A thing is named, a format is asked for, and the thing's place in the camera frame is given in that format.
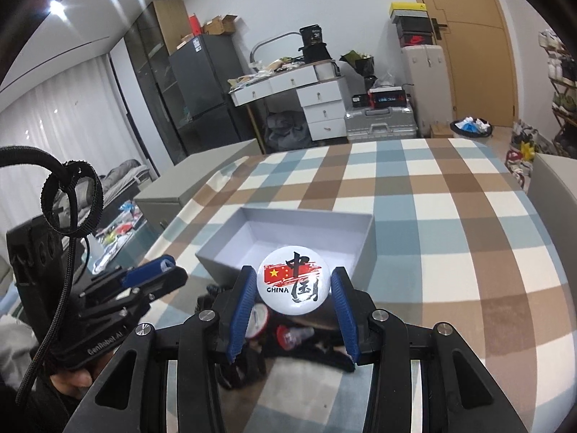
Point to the wooden door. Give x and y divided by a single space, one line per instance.
478 55

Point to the white curtain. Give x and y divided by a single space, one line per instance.
76 114

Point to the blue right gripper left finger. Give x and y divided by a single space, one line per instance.
246 289

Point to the stacked shoe boxes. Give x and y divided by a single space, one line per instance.
412 23

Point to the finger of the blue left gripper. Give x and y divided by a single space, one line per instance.
148 271
106 292

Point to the white red round badge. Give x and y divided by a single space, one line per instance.
259 318

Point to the wooden shoe rack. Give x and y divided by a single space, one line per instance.
562 76

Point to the white tall suitcase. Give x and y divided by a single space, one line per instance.
428 85

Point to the black red box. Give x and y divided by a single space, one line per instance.
380 98

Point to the dark grey refrigerator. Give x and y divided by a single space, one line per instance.
203 68

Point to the grey folded bedding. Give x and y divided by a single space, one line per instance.
121 184

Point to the left hand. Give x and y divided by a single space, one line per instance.
73 384

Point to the plaid bed cover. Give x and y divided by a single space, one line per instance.
457 240

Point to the white desk with drawers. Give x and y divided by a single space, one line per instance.
322 93

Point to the dark wrapped flower bouquet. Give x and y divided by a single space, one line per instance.
363 64

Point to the grey nightstand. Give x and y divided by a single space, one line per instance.
163 199
552 191

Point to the grey right nightstand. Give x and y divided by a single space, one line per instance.
552 191

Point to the white China flag badge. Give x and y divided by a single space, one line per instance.
293 280

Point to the black bag on desk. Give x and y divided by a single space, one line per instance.
313 47

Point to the silver aluminium suitcase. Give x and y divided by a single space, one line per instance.
393 123

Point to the dark glass cabinet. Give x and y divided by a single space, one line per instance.
149 58

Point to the grey left nightstand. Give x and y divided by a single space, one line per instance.
163 199

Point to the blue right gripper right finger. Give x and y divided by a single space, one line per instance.
341 287

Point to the black trash bin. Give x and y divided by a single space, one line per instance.
472 128

